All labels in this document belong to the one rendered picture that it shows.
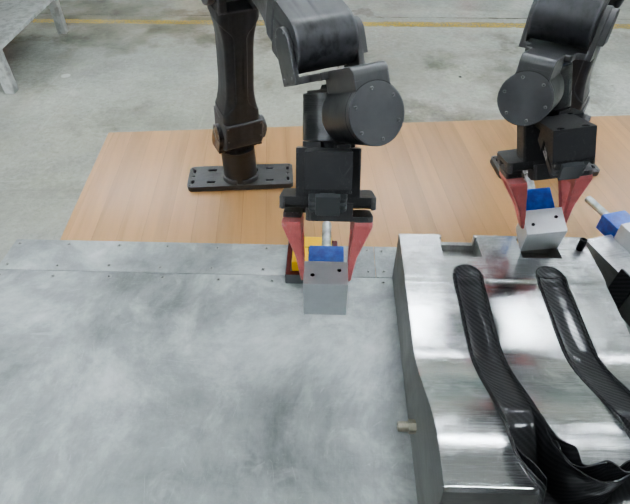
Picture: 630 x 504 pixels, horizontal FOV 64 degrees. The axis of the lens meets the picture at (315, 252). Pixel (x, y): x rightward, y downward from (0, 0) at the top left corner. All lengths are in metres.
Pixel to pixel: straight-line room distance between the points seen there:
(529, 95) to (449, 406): 0.33
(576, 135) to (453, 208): 0.39
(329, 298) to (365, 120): 0.21
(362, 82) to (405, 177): 0.57
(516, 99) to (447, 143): 0.55
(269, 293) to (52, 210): 1.80
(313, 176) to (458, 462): 0.28
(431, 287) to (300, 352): 0.19
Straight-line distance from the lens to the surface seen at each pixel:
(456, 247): 0.76
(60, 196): 2.55
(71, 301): 0.83
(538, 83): 0.60
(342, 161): 0.45
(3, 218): 2.53
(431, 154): 1.09
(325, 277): 0.56
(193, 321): 0.75
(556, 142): 0.60
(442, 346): 0.62
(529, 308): 0.69
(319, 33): 0.52
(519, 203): 0.70
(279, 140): 1.12
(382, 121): 0.47
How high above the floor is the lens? 1.37
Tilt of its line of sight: 43 degrees down
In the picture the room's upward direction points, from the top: straight up
